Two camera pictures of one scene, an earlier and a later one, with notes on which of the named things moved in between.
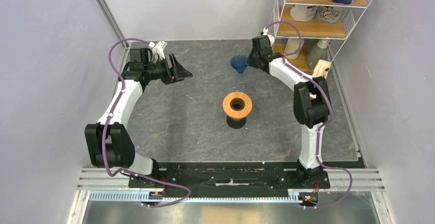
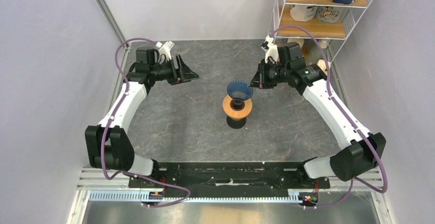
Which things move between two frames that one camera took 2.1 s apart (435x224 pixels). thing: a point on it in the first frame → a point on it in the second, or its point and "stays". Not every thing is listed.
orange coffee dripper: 236,106 stays
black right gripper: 250,60 → 260,79
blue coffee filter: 239,62 → 239,90
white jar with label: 303,13 stays
